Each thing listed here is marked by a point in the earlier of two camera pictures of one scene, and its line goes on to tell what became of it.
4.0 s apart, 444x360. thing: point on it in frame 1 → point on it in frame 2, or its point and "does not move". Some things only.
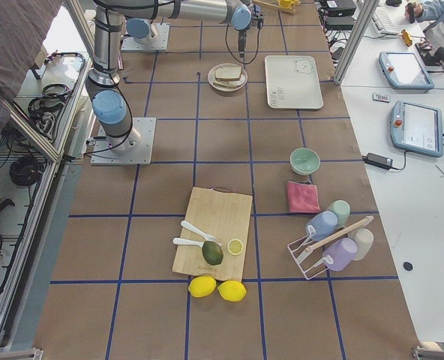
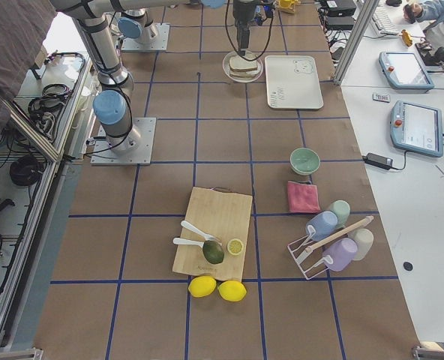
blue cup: [324, 223] does not move
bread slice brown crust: [228, 73] → [239, 64]
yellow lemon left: [201, 286] does not move
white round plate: [211, 77] → [243, 69]
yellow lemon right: [232, 290] does not move
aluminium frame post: [367, 10] does not move
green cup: [342, 209] does not move
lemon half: [235, 247] does not move
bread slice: [227, 79] → [244, 75]
